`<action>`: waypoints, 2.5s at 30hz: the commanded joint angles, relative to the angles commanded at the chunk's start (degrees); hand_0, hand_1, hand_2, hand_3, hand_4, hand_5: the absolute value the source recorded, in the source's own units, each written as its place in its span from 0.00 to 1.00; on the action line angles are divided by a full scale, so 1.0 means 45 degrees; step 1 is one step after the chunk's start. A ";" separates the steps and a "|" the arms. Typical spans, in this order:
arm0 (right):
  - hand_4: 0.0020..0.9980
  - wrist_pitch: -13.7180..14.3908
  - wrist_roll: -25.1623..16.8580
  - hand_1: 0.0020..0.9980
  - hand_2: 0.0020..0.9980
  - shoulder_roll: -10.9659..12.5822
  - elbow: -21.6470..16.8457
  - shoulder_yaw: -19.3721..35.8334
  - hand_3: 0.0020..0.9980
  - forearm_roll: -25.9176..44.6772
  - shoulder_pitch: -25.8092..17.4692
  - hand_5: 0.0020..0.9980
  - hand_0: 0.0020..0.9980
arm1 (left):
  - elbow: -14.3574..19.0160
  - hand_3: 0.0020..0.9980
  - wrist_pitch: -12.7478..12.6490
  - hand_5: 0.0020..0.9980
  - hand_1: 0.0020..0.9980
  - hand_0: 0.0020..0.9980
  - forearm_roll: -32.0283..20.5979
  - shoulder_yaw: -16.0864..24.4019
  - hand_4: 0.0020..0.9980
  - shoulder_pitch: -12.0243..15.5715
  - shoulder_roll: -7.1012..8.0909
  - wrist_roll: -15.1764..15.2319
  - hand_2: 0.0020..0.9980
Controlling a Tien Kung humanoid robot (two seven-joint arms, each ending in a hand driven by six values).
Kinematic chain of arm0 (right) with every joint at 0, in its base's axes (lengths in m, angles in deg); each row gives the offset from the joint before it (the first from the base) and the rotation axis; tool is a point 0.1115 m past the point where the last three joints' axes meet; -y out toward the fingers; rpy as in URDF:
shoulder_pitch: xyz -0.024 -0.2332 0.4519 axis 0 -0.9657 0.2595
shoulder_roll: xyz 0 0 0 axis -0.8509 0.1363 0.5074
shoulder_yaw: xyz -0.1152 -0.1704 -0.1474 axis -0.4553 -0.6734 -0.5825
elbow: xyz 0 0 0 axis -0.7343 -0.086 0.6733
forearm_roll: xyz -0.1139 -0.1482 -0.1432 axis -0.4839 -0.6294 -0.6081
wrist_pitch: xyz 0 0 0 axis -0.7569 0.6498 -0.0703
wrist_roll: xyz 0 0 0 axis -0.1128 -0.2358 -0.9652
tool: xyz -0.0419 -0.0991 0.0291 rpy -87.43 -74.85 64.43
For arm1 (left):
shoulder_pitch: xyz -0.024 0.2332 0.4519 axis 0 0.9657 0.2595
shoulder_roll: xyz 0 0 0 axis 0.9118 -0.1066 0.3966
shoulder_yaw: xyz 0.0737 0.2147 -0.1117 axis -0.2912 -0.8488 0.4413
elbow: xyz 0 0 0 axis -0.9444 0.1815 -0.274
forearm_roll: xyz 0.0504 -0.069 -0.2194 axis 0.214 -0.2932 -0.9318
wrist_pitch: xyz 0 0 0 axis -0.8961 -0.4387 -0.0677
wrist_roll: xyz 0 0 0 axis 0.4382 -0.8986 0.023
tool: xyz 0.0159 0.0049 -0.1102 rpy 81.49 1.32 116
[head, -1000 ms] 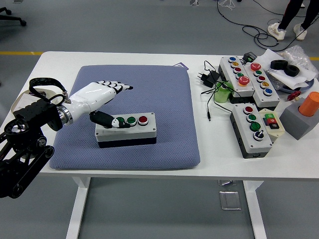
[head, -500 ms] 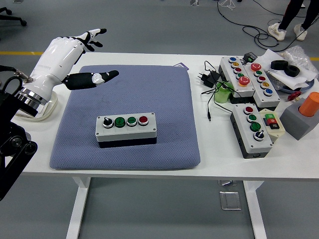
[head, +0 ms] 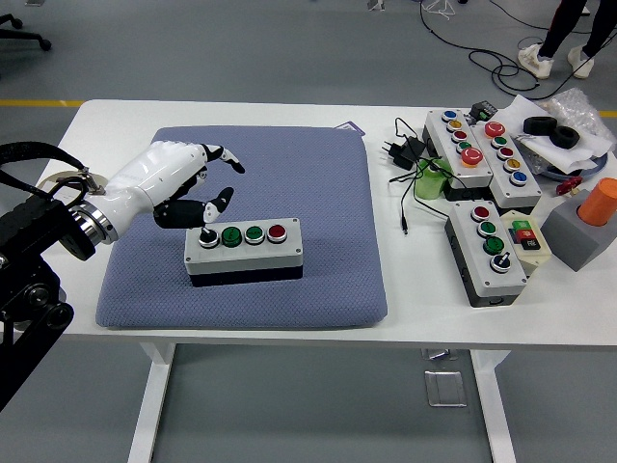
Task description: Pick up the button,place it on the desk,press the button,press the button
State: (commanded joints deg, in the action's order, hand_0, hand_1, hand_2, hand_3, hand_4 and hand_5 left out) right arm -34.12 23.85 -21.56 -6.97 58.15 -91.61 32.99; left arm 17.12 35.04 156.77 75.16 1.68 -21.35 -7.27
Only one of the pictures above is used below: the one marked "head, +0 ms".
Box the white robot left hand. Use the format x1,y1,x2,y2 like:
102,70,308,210
94,139,246,237

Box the grey four-button control box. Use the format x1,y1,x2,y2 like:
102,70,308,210
443,200,529,309
183,217,305,289

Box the five-button box, red mushroom end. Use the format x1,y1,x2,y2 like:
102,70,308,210
422,109,497,203
469,120,544,213

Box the white oval tray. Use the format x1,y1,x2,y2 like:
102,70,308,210
37,169,108,197

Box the blue-grey padded mat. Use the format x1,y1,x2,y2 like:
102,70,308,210
94,125,389,332

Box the black office chair base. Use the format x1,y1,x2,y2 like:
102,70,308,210
0,13,53,52

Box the white table leg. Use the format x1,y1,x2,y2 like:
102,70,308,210
127,342,175,463
469,349,517,463

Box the black power adapter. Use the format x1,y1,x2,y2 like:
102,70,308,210
382,136,426,171

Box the green plastic cylinder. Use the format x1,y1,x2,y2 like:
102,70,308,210
413,157,453,202

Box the small black relay module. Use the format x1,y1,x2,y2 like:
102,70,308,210
468,99,500,122

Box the metal floor socket plate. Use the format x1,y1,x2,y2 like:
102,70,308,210
423,368,469,409

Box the white foam sheet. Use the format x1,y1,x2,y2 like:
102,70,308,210
498,94,604,175

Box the red valve knob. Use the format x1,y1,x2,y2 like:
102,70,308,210
553,177,584,197

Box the grey block holder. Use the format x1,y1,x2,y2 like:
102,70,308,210
539,187,617,273

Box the person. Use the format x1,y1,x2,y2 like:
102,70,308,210
518,0,617,80

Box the clear bubble wrap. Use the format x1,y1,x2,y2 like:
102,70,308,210
544,87,617,155

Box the blue-rimmed round plate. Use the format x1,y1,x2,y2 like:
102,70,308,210
527,149,612,182

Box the orange cylinder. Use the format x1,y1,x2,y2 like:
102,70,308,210
577,177,617,228

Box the black adapter cord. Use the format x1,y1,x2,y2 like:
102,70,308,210
388,117,454,237

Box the black floor cable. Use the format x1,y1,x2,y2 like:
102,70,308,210
418,0,597,93

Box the white floor cable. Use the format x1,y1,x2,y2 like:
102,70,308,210
421,0,457,23

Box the black foam ring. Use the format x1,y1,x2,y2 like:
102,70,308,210
523,115,556,136
550,125,581,150

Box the cream switch, green red keys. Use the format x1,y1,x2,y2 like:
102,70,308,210
498,210,552,279

